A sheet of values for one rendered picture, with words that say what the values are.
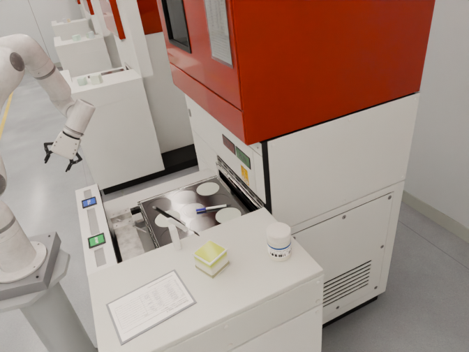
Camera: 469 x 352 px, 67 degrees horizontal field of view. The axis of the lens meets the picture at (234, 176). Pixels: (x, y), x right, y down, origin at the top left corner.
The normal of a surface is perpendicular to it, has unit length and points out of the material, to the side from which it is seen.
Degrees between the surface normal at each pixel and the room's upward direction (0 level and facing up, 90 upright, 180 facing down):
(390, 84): 90
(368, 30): 90
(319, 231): 90
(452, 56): 90
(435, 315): 0
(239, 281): 0
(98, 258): 0
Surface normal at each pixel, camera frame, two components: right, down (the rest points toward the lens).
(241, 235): -0.11, -0.84
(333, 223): 0.42, 0.44
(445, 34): -0.90, 0.31
